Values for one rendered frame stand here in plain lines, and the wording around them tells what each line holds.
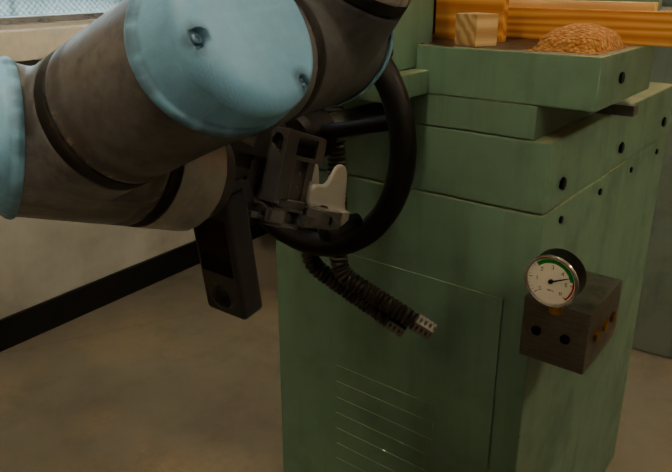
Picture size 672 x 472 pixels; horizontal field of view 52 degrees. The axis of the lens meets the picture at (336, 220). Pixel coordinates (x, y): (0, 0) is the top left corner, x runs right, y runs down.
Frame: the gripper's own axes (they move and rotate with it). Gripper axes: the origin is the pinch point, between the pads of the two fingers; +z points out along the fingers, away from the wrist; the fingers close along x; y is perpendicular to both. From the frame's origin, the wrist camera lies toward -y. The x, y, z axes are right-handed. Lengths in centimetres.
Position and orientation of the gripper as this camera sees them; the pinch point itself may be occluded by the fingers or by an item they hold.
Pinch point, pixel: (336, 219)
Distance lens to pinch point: 68.7
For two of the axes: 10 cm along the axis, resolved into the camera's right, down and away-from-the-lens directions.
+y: 2.1, -9.8, -0.6
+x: -7.9, -2.1, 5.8
